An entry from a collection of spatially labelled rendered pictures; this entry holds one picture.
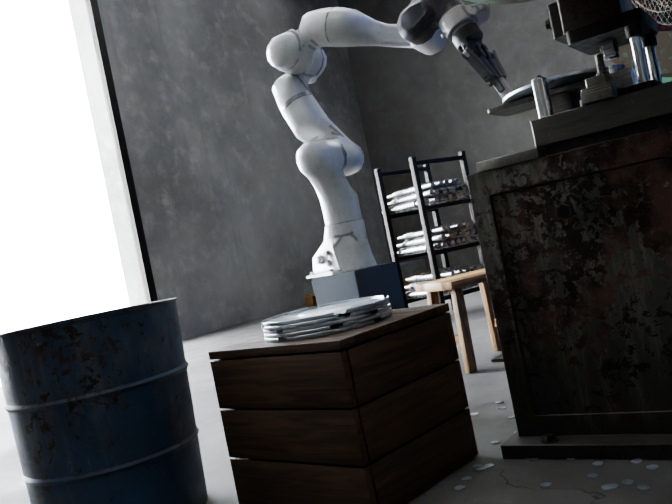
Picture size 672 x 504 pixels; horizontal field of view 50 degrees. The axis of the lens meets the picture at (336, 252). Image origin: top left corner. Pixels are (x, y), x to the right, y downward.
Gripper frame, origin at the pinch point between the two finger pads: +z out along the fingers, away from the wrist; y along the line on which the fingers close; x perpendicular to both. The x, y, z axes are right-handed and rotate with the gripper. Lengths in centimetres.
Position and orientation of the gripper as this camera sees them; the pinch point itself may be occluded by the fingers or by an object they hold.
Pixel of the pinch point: (505, 91)
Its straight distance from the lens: 188.4
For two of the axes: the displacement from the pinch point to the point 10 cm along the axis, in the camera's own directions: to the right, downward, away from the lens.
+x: 5.3, -5.4, -6.6
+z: 4.6, 8.3, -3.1
